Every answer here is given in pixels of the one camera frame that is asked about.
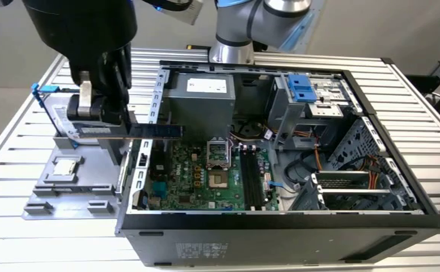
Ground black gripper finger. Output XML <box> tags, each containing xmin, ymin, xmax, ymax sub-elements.
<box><xmin>98</xmin><ymin>48</ymin><xmax>131</xmax><ymax>112</ymax></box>
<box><xmin>66</xmin><ymin>70</ymin><xmax>131</xmax><ymax>139</ymax></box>

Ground green RAM stick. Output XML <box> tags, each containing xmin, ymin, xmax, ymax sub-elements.
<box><xmin>71</xmin><ymin>124</ymin><xmax>185</xmax><ymax>141</ymax></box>

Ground black RAM slot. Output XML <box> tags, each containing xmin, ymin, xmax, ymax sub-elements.
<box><xmin>240</xmin><ymin>145</ymin><xmax>257</xmax><ymax>211</ymax></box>
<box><xmin>248</xmin><ymin>145</ymin><xmax>265</xmax><ymax>211</ymax></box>

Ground hard disk in blue carrier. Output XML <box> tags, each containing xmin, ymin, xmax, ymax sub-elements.
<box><xmin>30</xmin><ymin>83</ymin><xmax>103</xmax><ymax>150</ymax></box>

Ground silver CPU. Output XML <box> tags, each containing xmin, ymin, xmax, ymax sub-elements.
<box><xmin>51</xmin><ymin>160</ymin><xmax>77</xmax><ymax>176</ymax></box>

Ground grey parts rack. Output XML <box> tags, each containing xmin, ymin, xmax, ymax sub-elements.
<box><xmin>21</xmin><ymin>135</ymin><xmax>126</xmax><ymax>222</ymax></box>

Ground grey power supply unit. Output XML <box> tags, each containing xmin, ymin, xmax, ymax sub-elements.
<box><xmin>161</xmin><ymin>72</ymin><xmax>236</xmax><ymax>142</ymax></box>

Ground green motherboard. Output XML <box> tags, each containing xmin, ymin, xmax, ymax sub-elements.
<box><xmin>145</xmin><ymin>138</ymin><xmax>281</xmax><ymax>212</ymax></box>

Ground black cooling fan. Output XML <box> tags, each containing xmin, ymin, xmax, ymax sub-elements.
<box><xmin>230</xmin><ymin>120</ymin><xmax>266</xmax><ymax>141</ymax></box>

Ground metal socket cover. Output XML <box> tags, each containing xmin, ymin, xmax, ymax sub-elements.
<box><xmin>206</xmin><ymin>138</ymin><xmax>232</xmax><ymax>168</ymax></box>

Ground CPU socket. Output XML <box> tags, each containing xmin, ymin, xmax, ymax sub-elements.
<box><xmin>206</xmin><ymin>169</ymin><xmax>232</xmax><ymax>190</ymax></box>

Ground blue drive latch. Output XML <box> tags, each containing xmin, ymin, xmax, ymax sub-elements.
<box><xmin>286</xmin><ymin>74</ymin><xmax>316</xmax><ymax>103</ymax></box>

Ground grey metal drive cage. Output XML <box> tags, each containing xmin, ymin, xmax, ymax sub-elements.
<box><xmin>270</xmin><ymin>72</ymin><xmax>357</xmax><ymax>148</ymax></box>

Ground black open PC case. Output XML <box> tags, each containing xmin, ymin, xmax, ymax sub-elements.
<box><xmin>113</xmin><ymin>59</ymin><xmax>440</xmax><ymax>269</ymax></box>

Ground metal disk bay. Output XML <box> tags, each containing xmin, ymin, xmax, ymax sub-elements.
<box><xmin>290</xmin><ymin>167</ymin><xmax>417</xmax><ymax>212</ymax></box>

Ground graphics card with metal bracket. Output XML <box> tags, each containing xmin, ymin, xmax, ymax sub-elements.
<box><xmin>115</xmin><ymin>138</ymin><xmax>142</xmax><ymax>199</ymax></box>

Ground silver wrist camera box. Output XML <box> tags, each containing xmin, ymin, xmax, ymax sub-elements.
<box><xmin>154</xmin><ymin>0</ymin><xmax>205</xmax><ymax>26</ymax></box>

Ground black looped wire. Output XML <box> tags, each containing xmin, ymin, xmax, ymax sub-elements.
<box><xmin>282</xmin><ymin>159</ymin><xmax>314</xmax><ymax>194</ymax></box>

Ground orange data wire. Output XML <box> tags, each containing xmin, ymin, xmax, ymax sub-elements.
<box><xmin>294</xmin><ymin>129</ymin><xmax>324</xmax><ymax>172</ymax></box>

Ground red yellow power wires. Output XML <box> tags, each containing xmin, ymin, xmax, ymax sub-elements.
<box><xmin>353</xmin><ymin>154</ymin><xmax>382</xmax><ymax>191</ymax></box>

